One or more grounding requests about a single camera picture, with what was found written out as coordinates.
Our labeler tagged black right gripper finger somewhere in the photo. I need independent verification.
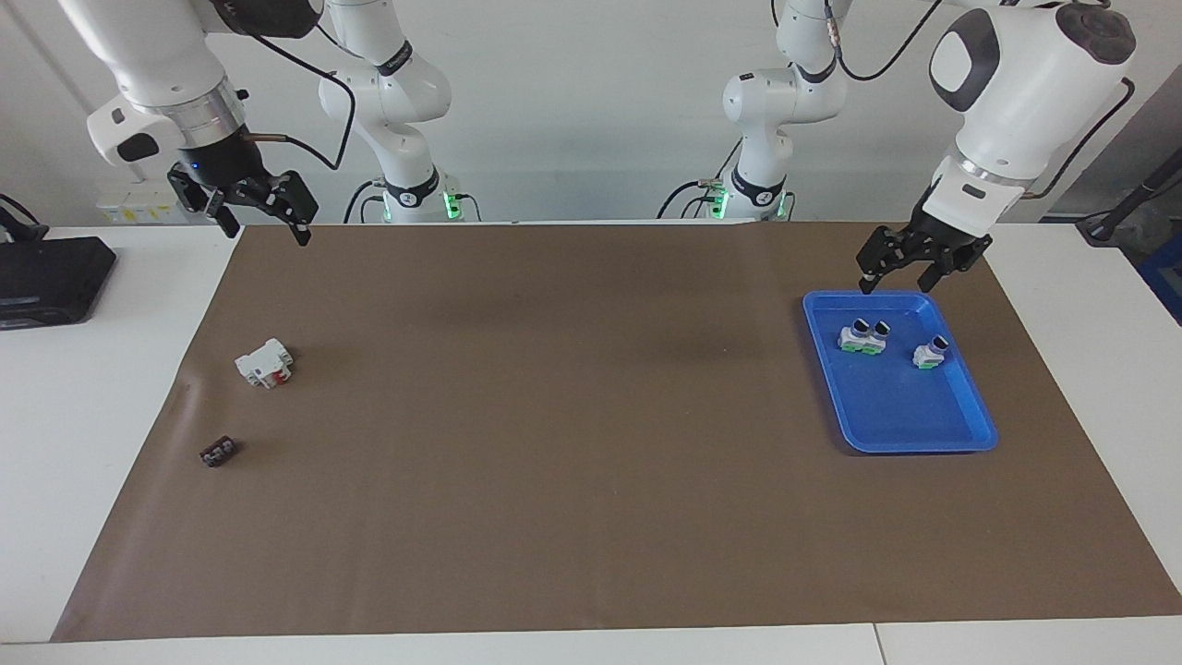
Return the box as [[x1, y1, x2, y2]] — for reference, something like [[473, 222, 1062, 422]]
[[167, 168, 242, 240], [257, 170, 320, 248]]

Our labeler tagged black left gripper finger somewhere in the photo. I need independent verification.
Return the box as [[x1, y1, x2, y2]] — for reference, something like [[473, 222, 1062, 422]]
[[917, 248, 983, 294], [855, 224, 921, 296]]

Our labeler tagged blue plastic tray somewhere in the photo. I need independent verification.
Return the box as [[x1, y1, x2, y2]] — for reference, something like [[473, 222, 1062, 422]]
[[802, 290, 1000, 455]]

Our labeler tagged white circuit breaker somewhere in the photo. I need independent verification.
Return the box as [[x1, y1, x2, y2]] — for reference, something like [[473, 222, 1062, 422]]
[[234, 337, 296, 391]]

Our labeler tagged black electronics box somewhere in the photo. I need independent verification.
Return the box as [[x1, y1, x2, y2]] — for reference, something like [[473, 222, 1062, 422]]
[[0, 236, 119, 330]]

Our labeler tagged black tripod stand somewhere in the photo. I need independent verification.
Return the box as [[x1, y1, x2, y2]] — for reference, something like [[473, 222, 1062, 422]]
[[1076, 146, 1182, 247]]

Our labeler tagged blue box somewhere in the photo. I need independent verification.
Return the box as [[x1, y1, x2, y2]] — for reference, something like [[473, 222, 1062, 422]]
[[1138, 254, 1182, 326]]

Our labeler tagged brown table mat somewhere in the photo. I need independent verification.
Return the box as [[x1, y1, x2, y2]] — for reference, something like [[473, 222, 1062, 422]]
[[51, 222, 1182, 643]]

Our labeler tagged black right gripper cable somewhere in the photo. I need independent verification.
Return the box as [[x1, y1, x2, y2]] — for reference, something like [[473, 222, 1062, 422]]
[[242, 30, 357, 173]]

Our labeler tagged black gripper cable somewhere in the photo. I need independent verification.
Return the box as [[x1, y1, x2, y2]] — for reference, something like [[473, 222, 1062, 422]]
[[242, 30, 357, 173], [826, 0, 1139, 200]]

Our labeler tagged black right arm base cable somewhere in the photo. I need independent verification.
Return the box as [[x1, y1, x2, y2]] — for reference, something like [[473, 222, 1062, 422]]
[[343, 178, 385, 225]]

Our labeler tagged black arm base cable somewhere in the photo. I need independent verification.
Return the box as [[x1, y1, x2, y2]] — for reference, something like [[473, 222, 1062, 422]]
[[343, 178, 385, 225], [657, 139, 742, 221]]

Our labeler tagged white wall socket box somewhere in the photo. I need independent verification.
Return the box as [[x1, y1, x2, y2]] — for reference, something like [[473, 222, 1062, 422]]
[[97, 178, 200, 226]]

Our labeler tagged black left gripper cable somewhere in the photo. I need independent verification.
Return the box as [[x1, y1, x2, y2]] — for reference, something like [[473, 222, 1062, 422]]
[[826, 0, 1139, 200]]

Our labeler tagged black cable on electronics box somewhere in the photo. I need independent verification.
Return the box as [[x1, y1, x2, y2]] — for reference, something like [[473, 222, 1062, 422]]
[[0, 192, 49, 245]]

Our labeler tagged black left arm base cable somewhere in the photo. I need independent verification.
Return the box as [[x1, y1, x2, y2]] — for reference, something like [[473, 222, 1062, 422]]
[[657, 139, 742, 221]]

